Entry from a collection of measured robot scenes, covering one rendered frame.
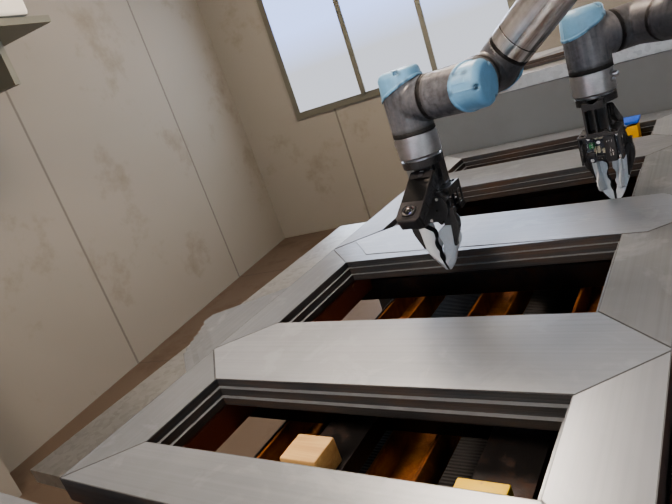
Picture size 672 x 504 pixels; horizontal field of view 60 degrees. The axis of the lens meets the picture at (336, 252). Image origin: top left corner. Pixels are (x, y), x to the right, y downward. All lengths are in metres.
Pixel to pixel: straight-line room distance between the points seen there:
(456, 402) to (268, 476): 0.24
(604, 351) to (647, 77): 1.27
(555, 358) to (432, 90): 0.45
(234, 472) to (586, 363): 0.43
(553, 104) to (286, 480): 1.53
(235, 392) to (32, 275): 2.51
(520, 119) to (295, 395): 1.36
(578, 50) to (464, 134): 0.97
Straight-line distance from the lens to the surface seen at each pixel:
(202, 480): 0.77
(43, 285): 3.42
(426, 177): 1.01
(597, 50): 1.15
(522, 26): 1.01
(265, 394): 0.93
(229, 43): 5.00
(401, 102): 0.99
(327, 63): 4.61
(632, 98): 1.94
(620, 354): 0.75
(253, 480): 0.73
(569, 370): 0.74
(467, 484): 0.68
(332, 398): 0.85
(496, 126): 2.03
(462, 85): 0.93
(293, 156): 4.91
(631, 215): 1.15
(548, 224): 1.19
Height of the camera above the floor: 1.26
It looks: 17 degrees down
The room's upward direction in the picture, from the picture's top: 19 degrees counter-clockwise
